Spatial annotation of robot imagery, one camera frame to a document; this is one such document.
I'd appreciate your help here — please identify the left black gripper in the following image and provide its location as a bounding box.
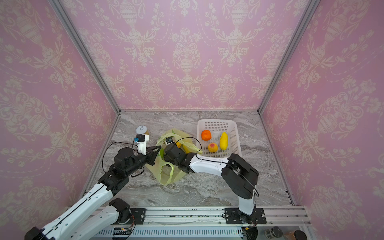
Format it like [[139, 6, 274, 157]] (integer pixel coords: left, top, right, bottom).
[[125, 145, 162, 178]]

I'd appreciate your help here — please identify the yellow-green plastic bag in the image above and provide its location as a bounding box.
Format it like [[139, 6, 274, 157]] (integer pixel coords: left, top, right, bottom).
[[146, 128, 202, 186]]

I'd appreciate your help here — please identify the orange fruit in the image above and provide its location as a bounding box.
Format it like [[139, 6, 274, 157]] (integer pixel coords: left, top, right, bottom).
[[201, 130, 212, 141]]

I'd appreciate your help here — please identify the peach fruit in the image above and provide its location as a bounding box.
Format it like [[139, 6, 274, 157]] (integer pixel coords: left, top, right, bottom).
[[208, 143, 218, 153]]

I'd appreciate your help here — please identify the white plastic basket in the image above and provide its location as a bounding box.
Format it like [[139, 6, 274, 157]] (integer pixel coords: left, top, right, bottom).
[[196, 119, 242, 158]]

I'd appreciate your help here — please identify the yellow lemon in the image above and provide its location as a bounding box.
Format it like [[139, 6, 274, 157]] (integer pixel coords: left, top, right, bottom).
[[220, 132, 229, 151]]

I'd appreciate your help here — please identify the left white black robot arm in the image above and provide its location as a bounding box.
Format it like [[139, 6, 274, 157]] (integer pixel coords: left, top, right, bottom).
[[24, 146, 161, 240]]

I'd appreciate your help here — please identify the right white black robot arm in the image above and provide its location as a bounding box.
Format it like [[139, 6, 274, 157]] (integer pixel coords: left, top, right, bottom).
[[164, 142, 259, 225]]

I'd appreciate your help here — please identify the glass jar metal lid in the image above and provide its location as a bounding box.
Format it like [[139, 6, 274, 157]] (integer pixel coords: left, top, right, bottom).
[[264, 226, 283, 240]]

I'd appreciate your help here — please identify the dark round lid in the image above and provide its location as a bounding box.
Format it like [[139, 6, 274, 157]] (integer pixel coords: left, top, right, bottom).
[[294, 230, 308, 240]]

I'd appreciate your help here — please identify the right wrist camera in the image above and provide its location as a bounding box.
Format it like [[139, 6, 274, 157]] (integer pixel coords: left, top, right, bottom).
[[165, 137, 175, 145]]

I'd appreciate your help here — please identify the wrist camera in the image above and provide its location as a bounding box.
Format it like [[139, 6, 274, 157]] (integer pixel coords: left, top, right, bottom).
[[135, 134, 149, 156], [165, 137, 175, 145]]

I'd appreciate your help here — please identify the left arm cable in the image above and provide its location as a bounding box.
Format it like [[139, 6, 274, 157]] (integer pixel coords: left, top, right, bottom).
[[101, 141, 146, 178]]

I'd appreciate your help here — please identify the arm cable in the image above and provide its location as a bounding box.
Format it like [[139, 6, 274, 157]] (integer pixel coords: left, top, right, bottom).
[[101, 141, 146, 178], [175, 136, 260, 199]]

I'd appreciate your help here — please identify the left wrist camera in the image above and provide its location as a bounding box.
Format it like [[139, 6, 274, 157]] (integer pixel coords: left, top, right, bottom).
[[135, 134, 149, 156]]

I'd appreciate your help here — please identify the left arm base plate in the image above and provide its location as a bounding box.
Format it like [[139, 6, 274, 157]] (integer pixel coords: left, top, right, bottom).
[[109, 198, 147, 225]]

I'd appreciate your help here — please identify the aluminium mounting rail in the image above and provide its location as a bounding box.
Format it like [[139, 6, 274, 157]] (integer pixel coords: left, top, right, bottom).
[[52, 205, 316, 240]]

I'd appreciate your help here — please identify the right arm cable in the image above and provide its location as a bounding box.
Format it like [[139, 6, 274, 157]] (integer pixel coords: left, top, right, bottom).
[[175, 136, 260, 199]]

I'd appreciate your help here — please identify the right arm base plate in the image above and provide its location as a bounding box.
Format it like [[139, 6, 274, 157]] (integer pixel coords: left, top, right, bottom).
[[222, 208, 267, 225]]

